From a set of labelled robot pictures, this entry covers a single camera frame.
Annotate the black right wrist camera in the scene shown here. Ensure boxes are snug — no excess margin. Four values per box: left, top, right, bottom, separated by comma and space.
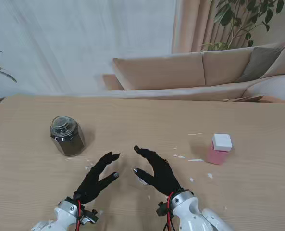
156, 201, 172, 217

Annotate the glass jar of coffee beans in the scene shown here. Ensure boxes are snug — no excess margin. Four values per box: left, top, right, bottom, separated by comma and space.
50, 115, 86, 157

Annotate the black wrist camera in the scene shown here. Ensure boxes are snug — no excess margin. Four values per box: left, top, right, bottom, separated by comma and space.
156, 201, 172, 217
81, 208, 99, 225

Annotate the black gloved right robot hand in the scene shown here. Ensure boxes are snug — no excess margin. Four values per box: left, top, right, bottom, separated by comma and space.
133, 145, 182, 198

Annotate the tall leafy green plant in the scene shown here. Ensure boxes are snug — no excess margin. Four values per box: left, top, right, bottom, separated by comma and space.
201, 0, 285, 51

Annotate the grey sofa cushion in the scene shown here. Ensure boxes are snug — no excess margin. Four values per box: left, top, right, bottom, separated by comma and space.
235, 46, 285, 83

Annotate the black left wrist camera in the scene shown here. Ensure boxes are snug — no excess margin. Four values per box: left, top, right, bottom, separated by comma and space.
81, 208, 99, 225

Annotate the beige pleated curtain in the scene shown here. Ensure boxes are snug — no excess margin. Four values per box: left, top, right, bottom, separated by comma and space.
171, 0, 273, 54

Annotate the white blanket on sofa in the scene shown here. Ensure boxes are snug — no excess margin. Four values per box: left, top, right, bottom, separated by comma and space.
245, 74, 285, 106

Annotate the clear glass jar lid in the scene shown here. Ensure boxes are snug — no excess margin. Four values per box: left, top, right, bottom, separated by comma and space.
51, 115, 72, 132

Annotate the pink square coffee jar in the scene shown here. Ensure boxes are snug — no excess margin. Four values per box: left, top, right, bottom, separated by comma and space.
206, 141, 234, 166

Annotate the white sheer curtain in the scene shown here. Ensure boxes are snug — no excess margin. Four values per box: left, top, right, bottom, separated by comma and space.
0, 0, 176, 94

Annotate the wooden tray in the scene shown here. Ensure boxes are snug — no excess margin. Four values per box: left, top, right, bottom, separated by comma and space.
223, 95, 264, 103

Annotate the beige sofa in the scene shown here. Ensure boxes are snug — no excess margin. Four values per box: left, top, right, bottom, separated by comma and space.
102, 42, 285, 108

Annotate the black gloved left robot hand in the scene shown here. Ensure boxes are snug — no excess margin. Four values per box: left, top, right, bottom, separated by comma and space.
74, 151, 122, 204

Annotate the red left arm cable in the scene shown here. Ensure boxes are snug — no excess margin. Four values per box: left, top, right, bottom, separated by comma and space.
74, 199, 83, 231

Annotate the white square jar lid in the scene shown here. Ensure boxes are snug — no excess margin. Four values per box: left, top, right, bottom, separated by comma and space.
211, 133, 234, 152

